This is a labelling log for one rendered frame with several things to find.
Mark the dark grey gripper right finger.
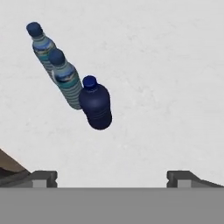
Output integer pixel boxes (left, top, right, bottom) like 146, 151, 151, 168
166, 170, 224, 189

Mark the dark blue plastic bottle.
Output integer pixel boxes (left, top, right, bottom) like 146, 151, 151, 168
78, 74, 113, 131

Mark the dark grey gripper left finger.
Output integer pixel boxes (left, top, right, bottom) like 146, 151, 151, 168
0, 170, 59, 189

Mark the clear ribbed water bottle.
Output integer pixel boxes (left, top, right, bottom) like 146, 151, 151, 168
47, 48, 84, 111
25, 21, 58, 83

